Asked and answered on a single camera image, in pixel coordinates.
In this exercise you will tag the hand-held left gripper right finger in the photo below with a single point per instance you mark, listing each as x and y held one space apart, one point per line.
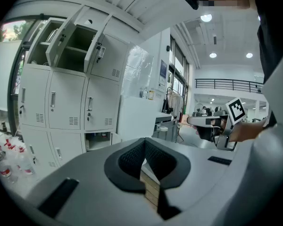
179 168

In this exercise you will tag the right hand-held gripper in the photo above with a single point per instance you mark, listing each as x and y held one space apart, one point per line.
235 110

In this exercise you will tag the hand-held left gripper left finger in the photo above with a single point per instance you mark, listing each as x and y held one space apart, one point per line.
113 171

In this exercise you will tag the grey metal locker cabinet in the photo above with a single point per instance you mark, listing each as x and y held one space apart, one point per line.
66 98

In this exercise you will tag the person's right forearm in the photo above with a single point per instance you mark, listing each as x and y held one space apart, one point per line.
245 132

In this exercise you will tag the white wheeled cabinet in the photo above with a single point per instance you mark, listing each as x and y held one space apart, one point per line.
136 116

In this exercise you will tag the clothes rack with garments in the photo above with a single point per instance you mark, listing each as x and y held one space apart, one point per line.
173 101

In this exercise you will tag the grey metal desk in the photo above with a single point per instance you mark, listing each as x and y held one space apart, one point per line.
163 131

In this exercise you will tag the wooden platform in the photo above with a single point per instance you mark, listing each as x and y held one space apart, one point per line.
151 192

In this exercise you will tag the black balcony railing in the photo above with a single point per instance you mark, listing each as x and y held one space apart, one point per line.
226 80

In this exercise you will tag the small amber bottle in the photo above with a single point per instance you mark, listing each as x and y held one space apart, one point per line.
151 95

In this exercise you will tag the round ceiling light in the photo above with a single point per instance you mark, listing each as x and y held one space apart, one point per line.
249 55
206 18
213 55

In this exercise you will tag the person's black shirt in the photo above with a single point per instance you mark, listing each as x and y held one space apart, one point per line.
273 46

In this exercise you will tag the black thermos flask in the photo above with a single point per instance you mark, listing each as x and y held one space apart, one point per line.
4 127

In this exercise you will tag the black key bunch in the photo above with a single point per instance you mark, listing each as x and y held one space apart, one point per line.
62 36

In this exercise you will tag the clear glass jar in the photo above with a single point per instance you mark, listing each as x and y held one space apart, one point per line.
52 35

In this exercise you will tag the blue wall poster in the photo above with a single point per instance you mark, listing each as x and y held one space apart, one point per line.
163 70

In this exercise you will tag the black wall sensor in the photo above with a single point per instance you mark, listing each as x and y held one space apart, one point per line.
168 48

